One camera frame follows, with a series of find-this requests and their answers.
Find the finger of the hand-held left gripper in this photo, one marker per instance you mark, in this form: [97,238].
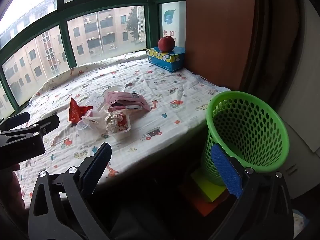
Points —
[17,120]
[47,126]

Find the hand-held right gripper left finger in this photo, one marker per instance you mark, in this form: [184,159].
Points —
[98,170]

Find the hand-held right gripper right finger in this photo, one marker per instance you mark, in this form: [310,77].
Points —
[226,172]

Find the red snack packet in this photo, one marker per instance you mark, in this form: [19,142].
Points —
[76,110]

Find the small clear plastic cup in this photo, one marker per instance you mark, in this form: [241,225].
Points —
[83,127]

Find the green plastic mesh basket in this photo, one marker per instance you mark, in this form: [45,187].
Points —
[250,130]

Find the clear tray with red label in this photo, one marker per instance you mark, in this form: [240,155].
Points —
[123,127]

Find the paper ball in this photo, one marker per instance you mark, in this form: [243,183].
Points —
[113,121]

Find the pink packet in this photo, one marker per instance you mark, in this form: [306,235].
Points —
[125,101]

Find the white plastic lid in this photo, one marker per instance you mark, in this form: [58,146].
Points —
[115,89]

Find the yellow-green box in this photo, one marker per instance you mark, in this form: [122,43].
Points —
[207,187]

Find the orange box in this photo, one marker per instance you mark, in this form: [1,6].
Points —
[200,205]

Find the printed cloth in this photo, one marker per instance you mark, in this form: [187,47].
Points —
[298,223]

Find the printed blanket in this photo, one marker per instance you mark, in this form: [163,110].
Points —
[162,97]

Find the apartment building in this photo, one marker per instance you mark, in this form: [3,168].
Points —
[87,32]

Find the blue spotted tissue box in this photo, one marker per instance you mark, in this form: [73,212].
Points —
[165,60]

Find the tree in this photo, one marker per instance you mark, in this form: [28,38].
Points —
[132,22]

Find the white louvred shutter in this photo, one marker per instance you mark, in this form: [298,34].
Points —
[141,23]

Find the red apple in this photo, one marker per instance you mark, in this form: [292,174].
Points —
[166,43]

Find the brown wooden panel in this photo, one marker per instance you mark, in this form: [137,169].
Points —
[217,30]

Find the white sign with blue leaf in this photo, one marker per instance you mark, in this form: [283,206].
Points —
[172,20]

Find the green window frame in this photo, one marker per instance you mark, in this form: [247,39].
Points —
[62,25]

